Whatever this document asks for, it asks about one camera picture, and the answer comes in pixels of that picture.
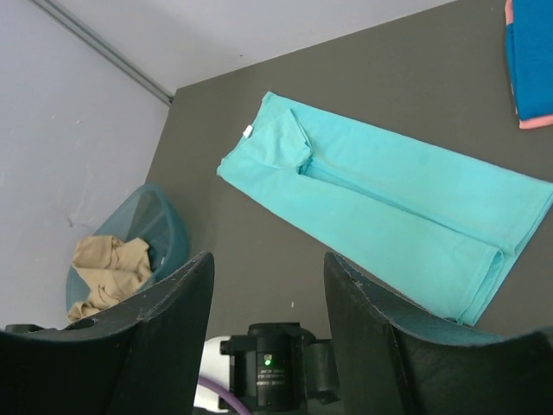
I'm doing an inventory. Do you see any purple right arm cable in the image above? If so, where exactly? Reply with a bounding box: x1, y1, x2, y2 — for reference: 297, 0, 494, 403
198, 375, 247, 415

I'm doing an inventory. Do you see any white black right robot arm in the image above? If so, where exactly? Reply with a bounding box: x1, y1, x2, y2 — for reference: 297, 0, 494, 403
1, 252, 552, 414

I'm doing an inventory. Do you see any folded pink t shirt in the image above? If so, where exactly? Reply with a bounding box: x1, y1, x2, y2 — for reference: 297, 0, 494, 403
504, 0, 552, 131

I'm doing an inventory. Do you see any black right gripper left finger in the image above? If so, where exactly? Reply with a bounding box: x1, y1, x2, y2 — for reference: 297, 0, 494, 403
1, 252, 215, 414

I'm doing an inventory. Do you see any translucent teal plastic basket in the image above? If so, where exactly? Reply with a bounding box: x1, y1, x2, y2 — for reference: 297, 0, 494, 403
66, 184, 189, 312

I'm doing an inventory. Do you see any crumpled beige t shirt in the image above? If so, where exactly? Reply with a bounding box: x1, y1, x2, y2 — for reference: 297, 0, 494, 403
67, 235, 153, 322

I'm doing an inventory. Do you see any left aluminium corner post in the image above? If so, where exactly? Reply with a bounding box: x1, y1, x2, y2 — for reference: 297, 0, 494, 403
31, 0, 174, 106

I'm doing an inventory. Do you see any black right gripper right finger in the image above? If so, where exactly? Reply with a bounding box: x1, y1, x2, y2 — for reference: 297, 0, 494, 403
324, 252, 552, 414

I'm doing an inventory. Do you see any teal green t shirt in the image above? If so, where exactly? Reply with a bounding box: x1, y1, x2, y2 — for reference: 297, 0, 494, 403
217, 93, 552, 326

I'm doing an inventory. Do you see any folded blue t shirt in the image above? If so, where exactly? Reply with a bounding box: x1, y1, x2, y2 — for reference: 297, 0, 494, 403
512, 1, 552, 120

